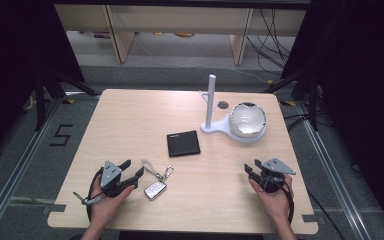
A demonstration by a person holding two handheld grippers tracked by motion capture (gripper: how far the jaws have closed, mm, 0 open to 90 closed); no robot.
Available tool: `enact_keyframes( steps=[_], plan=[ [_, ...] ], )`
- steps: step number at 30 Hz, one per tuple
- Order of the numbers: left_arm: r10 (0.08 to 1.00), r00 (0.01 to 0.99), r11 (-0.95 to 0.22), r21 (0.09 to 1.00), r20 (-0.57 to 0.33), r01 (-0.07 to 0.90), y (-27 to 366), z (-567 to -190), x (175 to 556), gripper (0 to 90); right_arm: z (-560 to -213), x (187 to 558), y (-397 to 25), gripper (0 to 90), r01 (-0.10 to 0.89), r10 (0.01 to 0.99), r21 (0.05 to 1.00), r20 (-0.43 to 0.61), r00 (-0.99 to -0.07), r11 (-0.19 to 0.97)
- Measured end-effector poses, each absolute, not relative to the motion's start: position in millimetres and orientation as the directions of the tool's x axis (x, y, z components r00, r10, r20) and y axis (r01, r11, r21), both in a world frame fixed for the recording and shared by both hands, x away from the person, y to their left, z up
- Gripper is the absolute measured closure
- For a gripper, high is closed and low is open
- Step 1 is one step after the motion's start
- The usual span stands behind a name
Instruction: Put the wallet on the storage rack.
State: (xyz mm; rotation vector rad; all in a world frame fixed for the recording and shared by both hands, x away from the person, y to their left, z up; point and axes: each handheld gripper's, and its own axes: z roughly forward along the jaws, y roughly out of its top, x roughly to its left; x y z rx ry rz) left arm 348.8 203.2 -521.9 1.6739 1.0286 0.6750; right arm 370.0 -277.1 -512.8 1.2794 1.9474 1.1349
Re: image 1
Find black curtain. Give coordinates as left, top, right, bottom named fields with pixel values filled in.
left=0, top=0, right=86, bottom=165
left=279, top=0, right=384, bottom=236

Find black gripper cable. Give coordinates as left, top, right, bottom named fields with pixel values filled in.
left=85, top=167, right=105, bottom=224
left=259, top=175, right=296, bottom=225

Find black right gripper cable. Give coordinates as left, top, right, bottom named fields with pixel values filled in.
left=259, top=175, right=296, bottom=225

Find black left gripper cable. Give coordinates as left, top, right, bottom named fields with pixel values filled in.
left=85, top=167, right=105, bottom=224

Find metal floor rail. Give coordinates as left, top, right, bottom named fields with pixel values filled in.
left=0, top=96, right=65, bottom=240
left=294, top=99, right=374, bottom=240

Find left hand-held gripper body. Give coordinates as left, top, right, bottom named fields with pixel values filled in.
left=99, top=160, right=138, bottom=198

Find white bowl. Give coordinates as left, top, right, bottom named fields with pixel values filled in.
left=228, top=101, right=267, bottom=139

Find black metal stand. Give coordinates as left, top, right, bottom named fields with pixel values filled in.
left=34, top=65, right=102, bottom=132
left=262, top=70, right=322, bottom=132

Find silver car key with strap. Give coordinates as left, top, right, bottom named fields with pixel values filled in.
left=141, top=158, right=175, bottom=202

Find person's left hand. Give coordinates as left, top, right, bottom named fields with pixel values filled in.
left=89, top=175, right=137, bottom=228

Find beige wooden desk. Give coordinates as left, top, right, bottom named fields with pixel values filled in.
left=53, top=3, right=308, bottom=67

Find grey cable connector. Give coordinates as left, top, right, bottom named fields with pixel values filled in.
left=72, top=191, right=107, bottom=206

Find black floor cables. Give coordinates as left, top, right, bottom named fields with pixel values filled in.
left=245, top=8, right=296, bottom=76

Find white floor cable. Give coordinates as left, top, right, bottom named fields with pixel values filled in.
left=133, top=33, right=275, bottom=85

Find black wallet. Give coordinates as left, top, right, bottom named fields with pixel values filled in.
left=166, top=129, right=202, bottom=158

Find person's right hand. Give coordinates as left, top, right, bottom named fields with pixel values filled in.
left=248, top=173, right=295, bottom=225

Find white hook stand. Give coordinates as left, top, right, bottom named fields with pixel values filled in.
left=198, top=73, right=267, bottom=145

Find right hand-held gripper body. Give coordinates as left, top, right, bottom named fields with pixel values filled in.
left=255, top=157, right=297, bottom=194

